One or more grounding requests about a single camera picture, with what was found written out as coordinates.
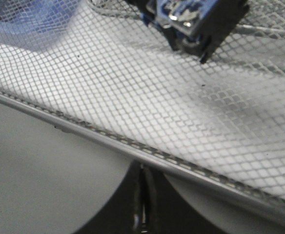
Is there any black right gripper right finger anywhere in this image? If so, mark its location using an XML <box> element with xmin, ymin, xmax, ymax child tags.
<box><xmin>142</xmin><ymin>166</ymin><xmax>218</xmax><ymax>234</ymax></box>

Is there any silver mesh tray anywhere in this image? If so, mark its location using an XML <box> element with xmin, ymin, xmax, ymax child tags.
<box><xmin>0</xmin><ymin>0</ymin><xmax>285</xmax><ymax>228</ymax></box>

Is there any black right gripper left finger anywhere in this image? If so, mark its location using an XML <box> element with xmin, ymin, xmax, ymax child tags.
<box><xmin>75</xmin><ymin>161</ymin><xmax>143</xmax><ymax>234</ymax></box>

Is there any red emergency stop button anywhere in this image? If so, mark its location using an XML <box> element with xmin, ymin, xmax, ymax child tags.
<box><xmin>127</xmin><ymin>0</ymin><xmax>249</xmax><ymax>64</ymax></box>

